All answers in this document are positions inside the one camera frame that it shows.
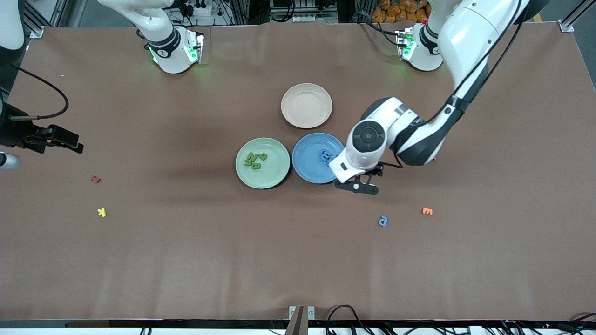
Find brown post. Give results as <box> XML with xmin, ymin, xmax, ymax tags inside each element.
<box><xmin>284</xmin><ymin>306</ymin><xmax>305</xmax><ymax>335</ymax></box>

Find black cable loop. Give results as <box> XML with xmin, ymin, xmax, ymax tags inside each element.
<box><xmin>326</xmin><ymin>305</ymin><xmax>368</xmax><ymax>335</ymax></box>

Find bag of orange objects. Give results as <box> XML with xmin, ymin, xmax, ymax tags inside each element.
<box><xmin>372</xmin><ymin>0</ymin><xmax>431</xmax><ymax>23</ymax></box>

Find green plate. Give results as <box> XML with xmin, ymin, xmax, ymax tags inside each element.
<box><xmin>235</xmin><ymin>137</ymin><xmax>291</xmax><ymax>190</ymax></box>

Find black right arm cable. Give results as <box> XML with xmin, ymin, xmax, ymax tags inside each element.
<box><xmin>8</xmin><ymin>63</ymin><xmax>70</xmax><ymax>121</ymax></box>

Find beige plate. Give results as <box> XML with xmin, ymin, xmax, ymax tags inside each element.
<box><xmin>281</xmin><ymin>83</ymin><xmax>333</xmax><ymax>129</ymax></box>

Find blue plate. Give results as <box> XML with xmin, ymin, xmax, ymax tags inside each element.
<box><xmin>291</xmin><ymin>133</ymin><xmax>347</xmax><ymax>185</ymax></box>

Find brown table cover mat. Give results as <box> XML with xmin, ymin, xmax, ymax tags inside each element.
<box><xmin>0</xmin><ymin>22</ymin><xmax>596</xmax><ymax>322</ymax></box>

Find base connector panel green light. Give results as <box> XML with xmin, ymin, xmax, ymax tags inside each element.
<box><xmin>185</xmin><ymin>29</ymin><xmax>205</xmax><ymax>65</ymax></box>
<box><xmin>395</xmin><ymin>29</ymin><xmax>416</xmax><ymax>61</ymax></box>

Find white metal bracket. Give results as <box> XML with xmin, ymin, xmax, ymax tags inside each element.
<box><xmin>289</xmin><ymin>305</ymin><xmax>316</xmax><ymax>321</ymax></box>

